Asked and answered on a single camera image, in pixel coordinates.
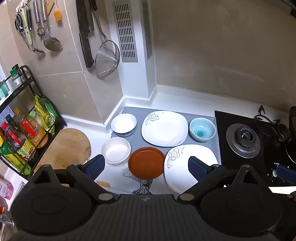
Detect dark glass bottle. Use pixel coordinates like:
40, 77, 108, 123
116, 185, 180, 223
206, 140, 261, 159
5, 114, 21, 131

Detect black white patterned cloth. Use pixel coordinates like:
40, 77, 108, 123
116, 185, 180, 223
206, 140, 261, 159
121, 168, 153, 195

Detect green bottle yellow label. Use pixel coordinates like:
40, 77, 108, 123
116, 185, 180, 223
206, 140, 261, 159
0, 139, 33, 175

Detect amber oil bottle red label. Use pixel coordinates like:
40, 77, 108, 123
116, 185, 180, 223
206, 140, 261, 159
20, 115, 49, 149

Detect teal glazed bowl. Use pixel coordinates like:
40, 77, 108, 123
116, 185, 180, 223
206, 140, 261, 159
189, 117, 216, 142

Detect wooden spatula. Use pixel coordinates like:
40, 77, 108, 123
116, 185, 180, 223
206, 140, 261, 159
44, 0, 56, 15

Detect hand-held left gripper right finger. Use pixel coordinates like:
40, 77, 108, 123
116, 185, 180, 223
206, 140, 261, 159
177, 156, 271, 202

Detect orange silicone brush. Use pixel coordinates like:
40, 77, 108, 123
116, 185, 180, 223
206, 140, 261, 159
54, 0, 63, 22

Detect large metal stove burner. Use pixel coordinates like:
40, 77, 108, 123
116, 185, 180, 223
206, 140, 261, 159
226, 123, 261, 158

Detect metal vent grille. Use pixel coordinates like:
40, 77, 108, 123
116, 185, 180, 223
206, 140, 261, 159
112, 0, 139, 63
142, 0, 153, 61

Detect grey mat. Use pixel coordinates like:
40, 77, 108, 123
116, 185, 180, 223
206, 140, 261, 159
110, 107, 222, 165

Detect black-handled scissors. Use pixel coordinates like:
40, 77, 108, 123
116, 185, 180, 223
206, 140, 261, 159
14, 14, 25, 33

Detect yellow green snack bag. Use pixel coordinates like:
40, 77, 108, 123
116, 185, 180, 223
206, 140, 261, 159
33, 95, 59, 136

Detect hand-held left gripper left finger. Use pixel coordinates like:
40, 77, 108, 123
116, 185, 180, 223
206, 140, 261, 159
30, 154, 121, 205

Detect teal glass jar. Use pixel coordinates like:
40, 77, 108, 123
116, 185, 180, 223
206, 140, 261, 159
0, 79, 10, 98

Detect black wire rack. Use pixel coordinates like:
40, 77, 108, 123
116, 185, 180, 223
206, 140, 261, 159
0, 65, 67, 180

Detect white bowl with blue pattern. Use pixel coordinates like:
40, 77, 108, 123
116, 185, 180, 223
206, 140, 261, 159
110, 113, 137, 137

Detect black cleaver knife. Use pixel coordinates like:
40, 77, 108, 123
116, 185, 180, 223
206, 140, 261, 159
76, 0, 95, 68

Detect green-capped spice jar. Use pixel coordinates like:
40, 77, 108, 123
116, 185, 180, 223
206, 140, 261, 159
10, 64, 25, 88

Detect pink packet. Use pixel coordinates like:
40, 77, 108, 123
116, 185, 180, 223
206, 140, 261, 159
0, 177, 15, 200

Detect plain white bowl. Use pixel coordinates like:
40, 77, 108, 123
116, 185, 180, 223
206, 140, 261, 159
101, 137, 131, 165

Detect steel ladle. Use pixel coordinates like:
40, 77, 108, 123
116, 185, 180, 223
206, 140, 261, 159
40, 0, 63, 52

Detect metal mesh strainer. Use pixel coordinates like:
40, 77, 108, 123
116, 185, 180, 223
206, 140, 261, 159
91, 9, 121, 78

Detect round wooden cutting board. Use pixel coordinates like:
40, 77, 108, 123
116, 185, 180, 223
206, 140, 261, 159
37, 128, 92, 171

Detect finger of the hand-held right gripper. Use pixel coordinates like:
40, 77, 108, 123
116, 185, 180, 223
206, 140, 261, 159
273, 165, 296, 186

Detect dark cooking pan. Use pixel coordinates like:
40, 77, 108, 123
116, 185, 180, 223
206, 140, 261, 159
284, 107, 296, 164

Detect small amber bottle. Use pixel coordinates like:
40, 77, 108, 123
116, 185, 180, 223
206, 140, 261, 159
13, 107, 26, 123

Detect dark sauce bottle red cap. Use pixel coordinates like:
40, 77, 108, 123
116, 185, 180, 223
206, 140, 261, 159
1, 122, 27, 151

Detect light green-handled utensil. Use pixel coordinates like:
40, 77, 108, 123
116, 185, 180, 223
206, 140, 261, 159
22, 9, 33, 45

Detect black pan support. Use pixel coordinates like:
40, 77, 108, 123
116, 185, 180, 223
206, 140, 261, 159
253, 105, 282, 139

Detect square white floral plate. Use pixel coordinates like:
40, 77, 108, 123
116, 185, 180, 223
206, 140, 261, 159
164, 144, 219, 194
141, 111, 189, 147

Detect black glass gas stove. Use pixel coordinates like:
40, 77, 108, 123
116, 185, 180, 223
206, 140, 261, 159
215, 110, 296, 188

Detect brown round plate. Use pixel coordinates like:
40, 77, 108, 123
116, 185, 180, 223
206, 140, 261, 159
128, 147, 166, 179

